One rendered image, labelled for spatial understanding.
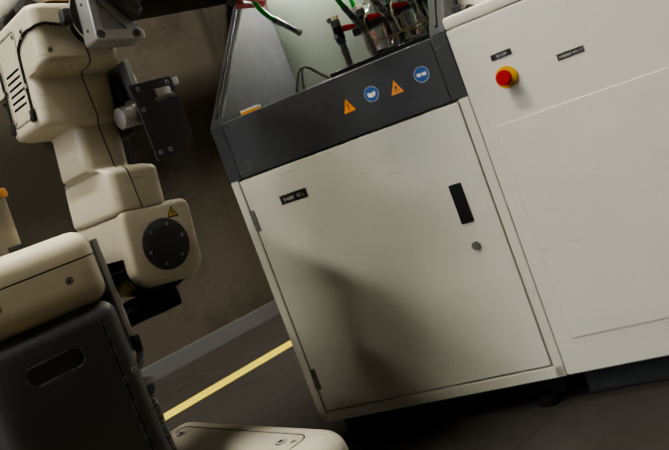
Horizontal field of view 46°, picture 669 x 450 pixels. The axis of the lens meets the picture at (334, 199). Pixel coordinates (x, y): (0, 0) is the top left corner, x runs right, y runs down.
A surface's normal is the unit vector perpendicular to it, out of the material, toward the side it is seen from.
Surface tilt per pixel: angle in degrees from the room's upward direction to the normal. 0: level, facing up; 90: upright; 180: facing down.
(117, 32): 90
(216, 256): 90
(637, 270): 90
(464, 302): 90
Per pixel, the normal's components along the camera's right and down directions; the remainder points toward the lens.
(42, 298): 0.64, -0.18
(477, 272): -0.38, 0.21
